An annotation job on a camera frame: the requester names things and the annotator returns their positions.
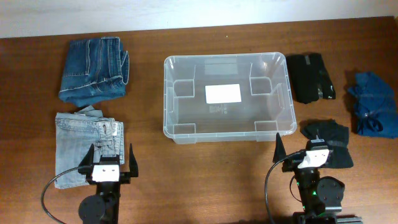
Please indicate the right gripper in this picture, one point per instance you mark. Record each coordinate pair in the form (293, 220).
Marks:
(280, 151)

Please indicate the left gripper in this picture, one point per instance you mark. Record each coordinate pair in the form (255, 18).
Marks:
(124, 177)

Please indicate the dark grey garment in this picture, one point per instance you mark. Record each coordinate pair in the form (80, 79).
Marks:
(336, 137)

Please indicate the black garment with tape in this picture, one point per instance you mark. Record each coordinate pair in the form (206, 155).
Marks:
(310, 78)

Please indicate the blue garment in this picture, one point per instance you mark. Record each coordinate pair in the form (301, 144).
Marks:
(375, 106)

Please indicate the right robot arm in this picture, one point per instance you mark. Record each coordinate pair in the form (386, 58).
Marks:
(320, 197)

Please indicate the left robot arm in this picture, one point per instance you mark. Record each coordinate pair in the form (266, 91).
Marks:
(103, 206)

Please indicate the light blue folded jeans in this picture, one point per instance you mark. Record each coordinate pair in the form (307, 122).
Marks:
(77, 132)

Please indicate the clear plastic storage bin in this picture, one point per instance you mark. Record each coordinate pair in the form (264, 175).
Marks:
(266, 108)

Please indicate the white label in bin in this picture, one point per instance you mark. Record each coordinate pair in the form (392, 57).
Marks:
(216, 94)

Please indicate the dark blue folded jeans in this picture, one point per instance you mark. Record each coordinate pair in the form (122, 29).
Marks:
(95, 70)

